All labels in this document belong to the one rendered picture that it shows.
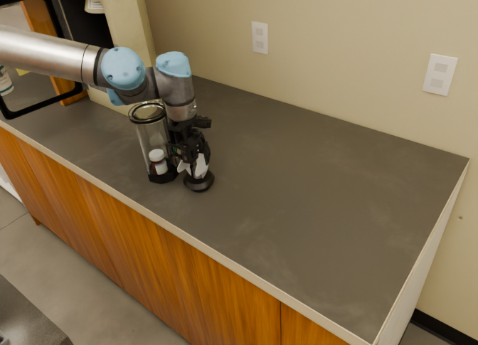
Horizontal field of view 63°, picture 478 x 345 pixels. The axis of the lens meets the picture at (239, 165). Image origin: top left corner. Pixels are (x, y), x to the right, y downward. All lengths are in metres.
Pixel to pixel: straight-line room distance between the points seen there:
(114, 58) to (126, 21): 0.63
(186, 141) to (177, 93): 0.14
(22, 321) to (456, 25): 1.26
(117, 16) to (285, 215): 0.82
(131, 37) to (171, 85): 0.53
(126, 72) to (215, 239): 0.46
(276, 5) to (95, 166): 0.81
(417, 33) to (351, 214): 0.55
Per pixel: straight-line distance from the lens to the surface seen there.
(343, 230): 1.01
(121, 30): 1.39
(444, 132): 1.35
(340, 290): 0.90
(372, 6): 1.27
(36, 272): 2.45
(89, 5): 1.48
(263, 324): 1.15
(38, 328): 0.98
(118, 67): 0.77
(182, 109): 0.94
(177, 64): 0.89
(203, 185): 1.10
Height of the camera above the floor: 1.68
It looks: 38 degrees down
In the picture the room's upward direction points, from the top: 5 degrees counter-clockwise
